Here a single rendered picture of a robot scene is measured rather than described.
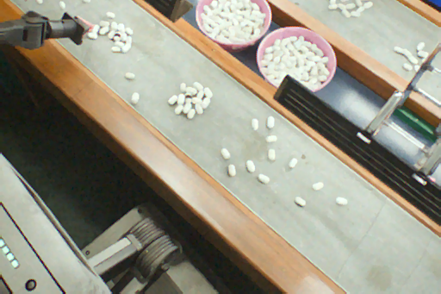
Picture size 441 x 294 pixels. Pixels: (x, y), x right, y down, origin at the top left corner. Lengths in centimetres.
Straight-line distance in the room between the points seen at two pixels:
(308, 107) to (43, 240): 72
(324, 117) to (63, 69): 89
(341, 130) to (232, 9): 77
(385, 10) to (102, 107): 107
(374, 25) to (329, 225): 76
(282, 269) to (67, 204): 119
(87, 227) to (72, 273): 155
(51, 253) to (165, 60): 106
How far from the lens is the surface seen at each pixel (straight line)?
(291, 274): 141
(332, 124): 121
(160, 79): 164
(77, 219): 228
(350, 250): 148
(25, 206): 77
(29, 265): 73
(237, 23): 177
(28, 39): 151
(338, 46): 174
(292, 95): 123
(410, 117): 173
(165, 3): 139
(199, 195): 144
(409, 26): 192
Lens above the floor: 213
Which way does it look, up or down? 59 degrees down
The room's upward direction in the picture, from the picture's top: 4 degrees clockwise
